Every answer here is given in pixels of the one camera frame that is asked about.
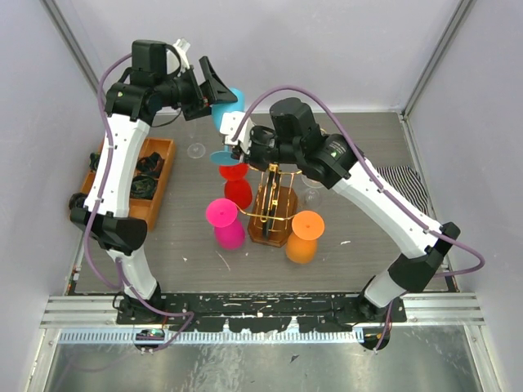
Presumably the dark patterned rolled sock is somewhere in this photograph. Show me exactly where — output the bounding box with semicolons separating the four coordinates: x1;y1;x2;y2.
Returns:
130;175;158;200

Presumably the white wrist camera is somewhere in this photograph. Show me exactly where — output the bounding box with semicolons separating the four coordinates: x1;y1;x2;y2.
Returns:
219;111;254;152
166;38;190;74

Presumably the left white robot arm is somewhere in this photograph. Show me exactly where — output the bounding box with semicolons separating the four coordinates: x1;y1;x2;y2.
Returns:
70;38;243;323

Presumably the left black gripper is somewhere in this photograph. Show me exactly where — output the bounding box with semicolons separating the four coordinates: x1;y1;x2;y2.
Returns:
157;56;238;121

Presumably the red plastic wine glass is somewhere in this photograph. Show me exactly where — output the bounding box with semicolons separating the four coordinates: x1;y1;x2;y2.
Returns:
218;163;253;209

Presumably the striped cloth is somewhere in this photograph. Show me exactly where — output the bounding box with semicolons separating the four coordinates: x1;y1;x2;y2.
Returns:
376;166;429;215

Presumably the pink plastic wine glass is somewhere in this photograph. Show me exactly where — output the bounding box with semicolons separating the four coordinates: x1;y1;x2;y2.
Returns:
205;198;245;250

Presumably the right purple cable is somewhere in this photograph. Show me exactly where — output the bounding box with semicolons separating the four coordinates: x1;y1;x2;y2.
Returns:
235;84;486;354

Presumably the clear wine glass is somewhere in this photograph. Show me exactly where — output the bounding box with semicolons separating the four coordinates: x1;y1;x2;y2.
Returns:
187;143;206;159
300;175;323;210

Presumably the orange plastic wine glass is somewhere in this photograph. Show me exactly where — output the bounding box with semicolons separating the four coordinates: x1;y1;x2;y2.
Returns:
285;211;325;265

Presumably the black mounting base plate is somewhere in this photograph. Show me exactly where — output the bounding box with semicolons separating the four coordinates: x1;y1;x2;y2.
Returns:
112;292;407;333

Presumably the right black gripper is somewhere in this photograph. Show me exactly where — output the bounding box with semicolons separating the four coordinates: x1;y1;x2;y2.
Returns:
230;125;301;172

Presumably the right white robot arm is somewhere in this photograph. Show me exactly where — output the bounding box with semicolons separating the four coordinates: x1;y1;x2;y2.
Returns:
235;97;461;322

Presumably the gold wire glass rack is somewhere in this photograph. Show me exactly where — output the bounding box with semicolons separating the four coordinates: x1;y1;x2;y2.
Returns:
239;163;301;247

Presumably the black rolled sock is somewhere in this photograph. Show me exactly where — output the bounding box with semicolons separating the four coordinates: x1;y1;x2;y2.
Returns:
68;193;87;210
136;152;164;177

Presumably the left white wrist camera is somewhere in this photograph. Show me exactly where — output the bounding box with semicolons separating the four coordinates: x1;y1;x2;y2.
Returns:
166;38;190;74

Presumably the blue plastic wine glass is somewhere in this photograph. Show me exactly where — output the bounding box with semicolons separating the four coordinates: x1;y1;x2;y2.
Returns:
210;87;245;167

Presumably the wooden compartment tray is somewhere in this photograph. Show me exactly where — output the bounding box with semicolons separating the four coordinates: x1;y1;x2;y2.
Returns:
79;137;177;233

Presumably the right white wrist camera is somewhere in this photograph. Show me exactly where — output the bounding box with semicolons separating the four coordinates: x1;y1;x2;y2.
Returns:
219;111;254;152

